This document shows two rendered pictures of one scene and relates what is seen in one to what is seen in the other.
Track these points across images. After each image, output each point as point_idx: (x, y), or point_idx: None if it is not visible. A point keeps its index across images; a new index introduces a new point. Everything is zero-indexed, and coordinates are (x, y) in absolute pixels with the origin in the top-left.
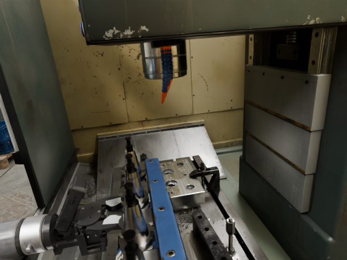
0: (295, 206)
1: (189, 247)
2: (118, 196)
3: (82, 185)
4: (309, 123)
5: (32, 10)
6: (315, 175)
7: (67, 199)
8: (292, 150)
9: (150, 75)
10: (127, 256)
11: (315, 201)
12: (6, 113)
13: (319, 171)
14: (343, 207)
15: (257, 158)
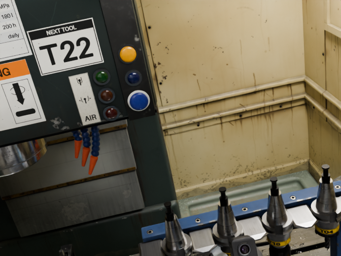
0: (135, 209)
1: None
2: (210, 255)
3: (245, 235)
4: (122, 120)
5: None
6: (137, 165)
7: (257, 253)
8: (109, 159)
9: (28, 161)
10: (330, 178)
11: (146, 187)
12: None
13: (139, 158)
14: (170, 168)
15: (48, 213)
